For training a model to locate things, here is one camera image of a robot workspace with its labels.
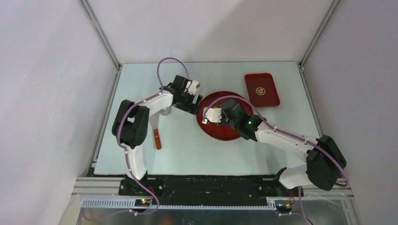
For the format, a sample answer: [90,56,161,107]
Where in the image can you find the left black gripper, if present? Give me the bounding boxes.
[175,90,202,115]

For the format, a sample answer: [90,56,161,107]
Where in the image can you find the round red plate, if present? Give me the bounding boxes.
[196,91,253,141]

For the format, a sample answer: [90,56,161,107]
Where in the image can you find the rectangular red tray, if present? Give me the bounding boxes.
[244,73,280,108]

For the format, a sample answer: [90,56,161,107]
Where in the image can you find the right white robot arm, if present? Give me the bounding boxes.
[203,99,347,196]

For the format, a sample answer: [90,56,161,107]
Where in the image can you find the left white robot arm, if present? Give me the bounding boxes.
[112,75,203,195]

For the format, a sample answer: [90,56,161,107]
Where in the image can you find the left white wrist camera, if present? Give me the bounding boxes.
[185,80,200,95]

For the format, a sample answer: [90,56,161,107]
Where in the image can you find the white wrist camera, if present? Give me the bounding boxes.
[185,80,200,95]
[202,107,222,124]

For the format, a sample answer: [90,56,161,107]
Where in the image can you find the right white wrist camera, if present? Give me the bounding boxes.
[202,107,222,124]

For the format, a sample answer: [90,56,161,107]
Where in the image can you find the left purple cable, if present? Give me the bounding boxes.
[115,57,190,217]

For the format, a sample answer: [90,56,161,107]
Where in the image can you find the purple cable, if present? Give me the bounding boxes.
[115,57,190,217]
[202,95,351,224]

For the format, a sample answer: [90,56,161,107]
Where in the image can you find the metal scraper red handle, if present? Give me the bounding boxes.
[149,112,162,150]

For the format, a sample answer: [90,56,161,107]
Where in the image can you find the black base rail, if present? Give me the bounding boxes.
[118,175,304,207]

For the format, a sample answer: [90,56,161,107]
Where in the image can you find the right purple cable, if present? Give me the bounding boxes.
[202,95,351,224]

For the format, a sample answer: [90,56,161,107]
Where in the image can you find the aluminium frame front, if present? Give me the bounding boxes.
[72,178,354,210]

